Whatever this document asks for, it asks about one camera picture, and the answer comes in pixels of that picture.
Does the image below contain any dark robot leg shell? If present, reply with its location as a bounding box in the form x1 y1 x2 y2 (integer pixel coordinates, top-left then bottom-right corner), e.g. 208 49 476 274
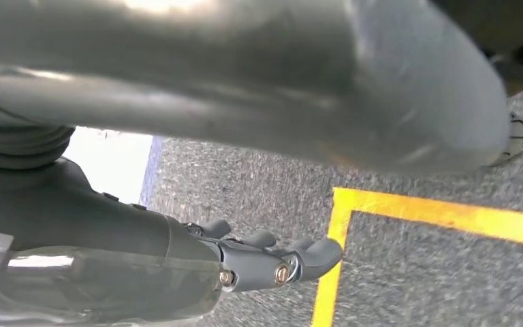
430 0 523 98

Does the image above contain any black robot foot mechanism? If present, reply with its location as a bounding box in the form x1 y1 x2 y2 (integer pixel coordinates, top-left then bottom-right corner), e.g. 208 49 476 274
489 112 523 167

